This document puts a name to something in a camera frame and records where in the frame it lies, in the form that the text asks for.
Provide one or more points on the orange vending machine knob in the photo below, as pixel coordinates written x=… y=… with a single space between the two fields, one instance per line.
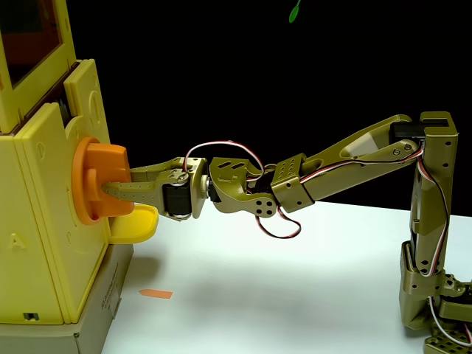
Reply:
x=110 y=162

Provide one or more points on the yellow toy vending machine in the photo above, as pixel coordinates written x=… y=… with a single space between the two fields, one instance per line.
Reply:
x=37 y=221

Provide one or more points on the yellow dispensing tray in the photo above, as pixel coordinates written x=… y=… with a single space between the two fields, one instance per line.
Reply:
x=136 y=225

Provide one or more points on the orange paper arrow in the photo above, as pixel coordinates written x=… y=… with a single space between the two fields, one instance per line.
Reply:
x=156 y=294

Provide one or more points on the cardboard box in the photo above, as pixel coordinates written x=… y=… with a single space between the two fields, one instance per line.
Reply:
x=99 y=313

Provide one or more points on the green leaf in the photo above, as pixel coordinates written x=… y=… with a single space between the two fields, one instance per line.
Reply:
x=294 y=14

